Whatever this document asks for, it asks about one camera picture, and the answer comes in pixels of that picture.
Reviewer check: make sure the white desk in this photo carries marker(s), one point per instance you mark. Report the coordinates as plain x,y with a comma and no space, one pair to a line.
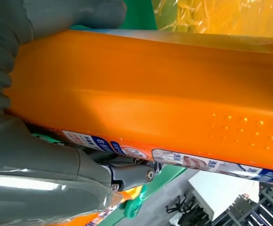
216,193

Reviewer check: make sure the black office chair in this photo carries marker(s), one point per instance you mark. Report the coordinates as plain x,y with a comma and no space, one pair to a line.
185,212

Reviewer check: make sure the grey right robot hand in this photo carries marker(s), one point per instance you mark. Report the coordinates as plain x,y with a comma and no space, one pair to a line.
32,174

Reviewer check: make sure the green mat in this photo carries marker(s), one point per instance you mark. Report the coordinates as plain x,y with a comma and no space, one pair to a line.
139,15

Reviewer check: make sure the yellow plastic-wrapped box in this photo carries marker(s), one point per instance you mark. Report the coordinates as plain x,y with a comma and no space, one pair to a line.
221,17

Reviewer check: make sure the metal shelving rack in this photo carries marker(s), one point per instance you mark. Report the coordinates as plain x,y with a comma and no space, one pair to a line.
263,209

